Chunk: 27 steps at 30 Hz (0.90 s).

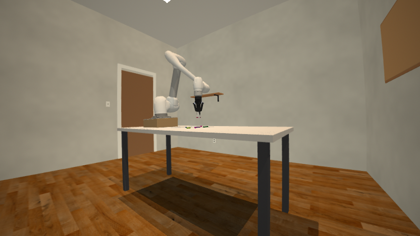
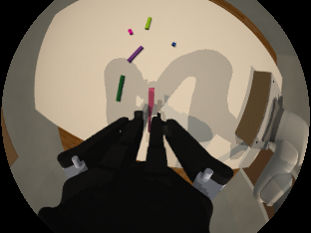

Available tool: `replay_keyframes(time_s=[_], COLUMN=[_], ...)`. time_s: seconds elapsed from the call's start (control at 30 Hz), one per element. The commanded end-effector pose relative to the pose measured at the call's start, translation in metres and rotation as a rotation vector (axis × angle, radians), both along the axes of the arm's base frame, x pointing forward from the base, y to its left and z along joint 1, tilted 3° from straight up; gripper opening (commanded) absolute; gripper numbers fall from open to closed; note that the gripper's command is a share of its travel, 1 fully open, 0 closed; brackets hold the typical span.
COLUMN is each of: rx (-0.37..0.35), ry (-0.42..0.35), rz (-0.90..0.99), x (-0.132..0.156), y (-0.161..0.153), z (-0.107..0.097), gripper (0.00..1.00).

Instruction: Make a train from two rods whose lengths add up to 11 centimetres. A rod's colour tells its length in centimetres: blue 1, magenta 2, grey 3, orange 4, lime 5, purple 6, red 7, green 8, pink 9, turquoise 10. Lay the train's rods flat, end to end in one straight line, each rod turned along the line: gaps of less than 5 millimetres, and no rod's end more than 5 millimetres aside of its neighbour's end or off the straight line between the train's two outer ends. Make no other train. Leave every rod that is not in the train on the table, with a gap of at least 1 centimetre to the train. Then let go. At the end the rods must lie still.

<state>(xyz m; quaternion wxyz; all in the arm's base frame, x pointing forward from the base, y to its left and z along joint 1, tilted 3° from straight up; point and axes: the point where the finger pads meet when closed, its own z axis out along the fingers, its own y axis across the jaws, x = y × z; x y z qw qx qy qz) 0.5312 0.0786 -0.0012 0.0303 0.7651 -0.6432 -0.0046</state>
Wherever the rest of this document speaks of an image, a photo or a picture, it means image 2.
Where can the pink rod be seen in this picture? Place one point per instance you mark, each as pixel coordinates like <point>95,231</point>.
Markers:
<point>151,105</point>

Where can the purple rod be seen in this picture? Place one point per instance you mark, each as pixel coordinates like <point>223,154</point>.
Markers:
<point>135,53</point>

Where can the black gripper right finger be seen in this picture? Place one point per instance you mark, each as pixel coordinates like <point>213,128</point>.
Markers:
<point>207,174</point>

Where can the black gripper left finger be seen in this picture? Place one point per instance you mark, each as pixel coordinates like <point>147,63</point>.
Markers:
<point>110,148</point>

